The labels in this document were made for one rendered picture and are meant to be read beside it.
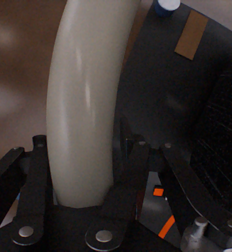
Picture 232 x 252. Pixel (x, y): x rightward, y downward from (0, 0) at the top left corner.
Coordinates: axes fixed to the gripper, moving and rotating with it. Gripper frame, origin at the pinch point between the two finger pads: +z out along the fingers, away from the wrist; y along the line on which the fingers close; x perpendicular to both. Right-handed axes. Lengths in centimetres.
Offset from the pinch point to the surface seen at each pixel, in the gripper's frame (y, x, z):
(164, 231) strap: 34, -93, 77
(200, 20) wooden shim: 47, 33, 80
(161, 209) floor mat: 31, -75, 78
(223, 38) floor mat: 61, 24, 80
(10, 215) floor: -73, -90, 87
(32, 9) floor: -40, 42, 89
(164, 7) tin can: 25, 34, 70
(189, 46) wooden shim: 40, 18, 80
